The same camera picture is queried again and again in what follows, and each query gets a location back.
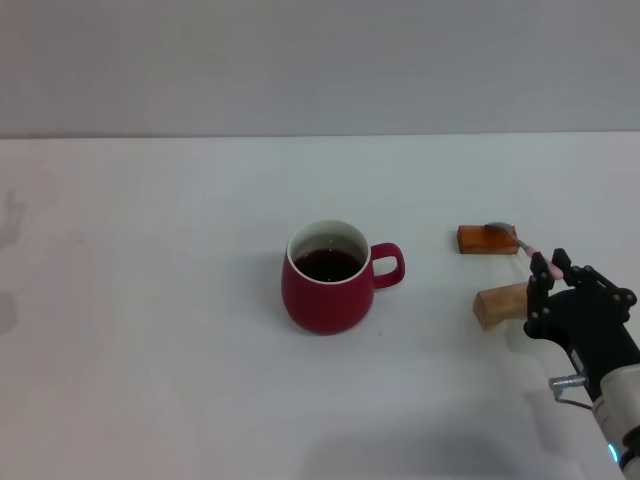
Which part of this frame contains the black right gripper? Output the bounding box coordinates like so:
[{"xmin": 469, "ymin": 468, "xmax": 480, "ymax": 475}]
[{"xmin": 522, "ymin": 247, "xmax": 640, "ymax": 404}]

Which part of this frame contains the pink handled metal spoon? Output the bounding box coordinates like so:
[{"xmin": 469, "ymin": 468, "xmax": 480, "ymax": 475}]
[{"xmin": 483, "ymin": 221, "xmax": 564, "ymax": 281}]

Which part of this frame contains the red ceramic cup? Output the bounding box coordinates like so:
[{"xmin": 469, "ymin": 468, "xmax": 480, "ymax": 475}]
[{"xmin": 280, "ymin": 218, "xmax": 406, "ymax": 336}]

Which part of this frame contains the light notched wooden block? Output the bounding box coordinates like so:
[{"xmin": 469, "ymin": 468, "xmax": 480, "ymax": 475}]
[{"xmin": 473, "ymin": 281, "xmax": 532, "ymax": 331}]

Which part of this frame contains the dark orange wooden block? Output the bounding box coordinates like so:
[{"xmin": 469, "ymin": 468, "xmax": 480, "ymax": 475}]
[{"xmin": 457, "ymin": 223, "xmax": 519, "ymax": 256}]

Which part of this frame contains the dark coffee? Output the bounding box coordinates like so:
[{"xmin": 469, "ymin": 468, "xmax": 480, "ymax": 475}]
[{"xmin": 292, "ymin": 248, "xmax": 364, "ymax": 283}]

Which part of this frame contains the gripper cable with metal plug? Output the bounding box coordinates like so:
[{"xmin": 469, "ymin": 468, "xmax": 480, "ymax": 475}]
[{"xmin": 548, "ymin": 373, "xmax": 601, "ymax": 412}]

